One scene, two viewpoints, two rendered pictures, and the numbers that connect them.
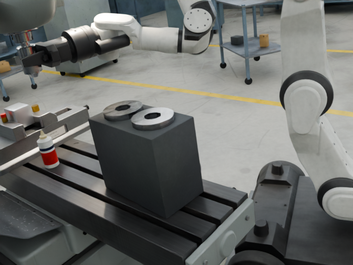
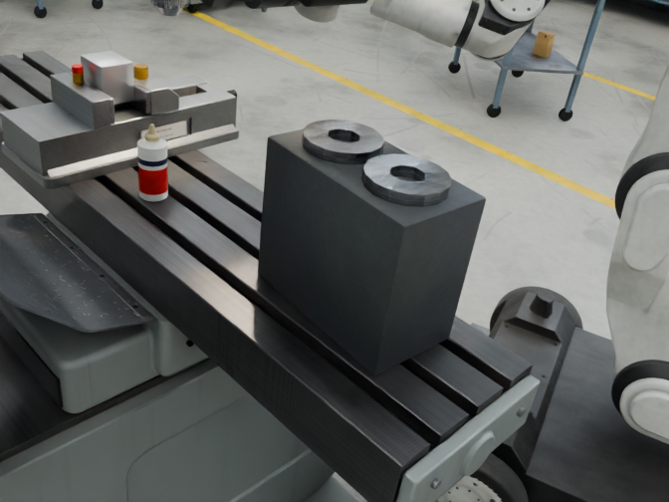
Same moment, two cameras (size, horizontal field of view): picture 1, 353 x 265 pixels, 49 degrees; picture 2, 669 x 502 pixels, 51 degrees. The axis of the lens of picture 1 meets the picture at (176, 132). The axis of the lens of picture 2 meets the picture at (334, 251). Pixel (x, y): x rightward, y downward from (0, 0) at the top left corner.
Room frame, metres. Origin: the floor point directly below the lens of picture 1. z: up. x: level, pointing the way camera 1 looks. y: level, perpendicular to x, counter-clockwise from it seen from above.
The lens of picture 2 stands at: (0.11, 0.14, 1.44)
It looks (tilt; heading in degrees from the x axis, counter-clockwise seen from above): 33 degrees down; 357
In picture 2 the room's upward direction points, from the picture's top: 8 degrees clockwise
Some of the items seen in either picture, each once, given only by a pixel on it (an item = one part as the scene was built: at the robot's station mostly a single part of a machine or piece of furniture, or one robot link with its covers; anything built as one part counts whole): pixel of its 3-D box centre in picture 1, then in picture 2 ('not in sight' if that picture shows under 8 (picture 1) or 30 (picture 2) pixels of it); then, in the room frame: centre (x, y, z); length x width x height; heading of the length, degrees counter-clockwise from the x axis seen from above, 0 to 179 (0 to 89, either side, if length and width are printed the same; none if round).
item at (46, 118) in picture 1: (37, 115); (140, 88); (1.16, 0.42, 1.02); 0.12 x 0.06 x 0.04; 47
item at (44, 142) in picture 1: (47, 148); (152, 160); (0.99, 0.36, 0.99); 0.04 x 0.04 x 0.11
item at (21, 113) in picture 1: (19, 115); (108, 78); (1.12, 0.46, 1.05); 0.06 x 0.05 x 0.06; 47
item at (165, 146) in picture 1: (145, 152); (361, 234); (0.78, 0.08, 1.03); 0.22 x 0.12 x 0.20; 41
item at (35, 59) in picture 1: (34, 60); not in sight; (0.98, 0.32, 1.23); 0.06 x 0.02 x 0.03; 126
